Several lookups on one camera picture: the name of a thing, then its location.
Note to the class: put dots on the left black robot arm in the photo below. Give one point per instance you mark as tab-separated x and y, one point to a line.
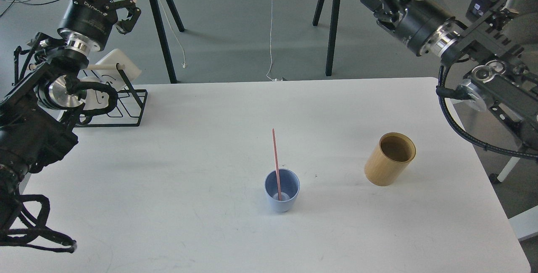
49	100

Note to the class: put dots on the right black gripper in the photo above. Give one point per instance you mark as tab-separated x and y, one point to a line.
415	23

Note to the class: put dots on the bamboo cylinder holder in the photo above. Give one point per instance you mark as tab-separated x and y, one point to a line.
390	157

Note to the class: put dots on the pink chopstick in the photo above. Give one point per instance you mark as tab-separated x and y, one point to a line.
277	169

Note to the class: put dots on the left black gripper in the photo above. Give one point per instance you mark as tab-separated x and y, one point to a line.
90	19

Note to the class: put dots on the wooden rack handle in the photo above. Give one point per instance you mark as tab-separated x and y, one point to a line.
105	67

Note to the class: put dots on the white plate in rack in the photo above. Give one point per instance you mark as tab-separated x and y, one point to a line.
113	71

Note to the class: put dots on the black wire dish rack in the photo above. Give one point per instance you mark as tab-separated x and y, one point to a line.
129	109

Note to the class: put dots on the blue plastic cup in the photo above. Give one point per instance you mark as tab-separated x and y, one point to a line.
290	187

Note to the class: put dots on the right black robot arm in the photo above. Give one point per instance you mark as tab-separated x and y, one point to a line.
479	64

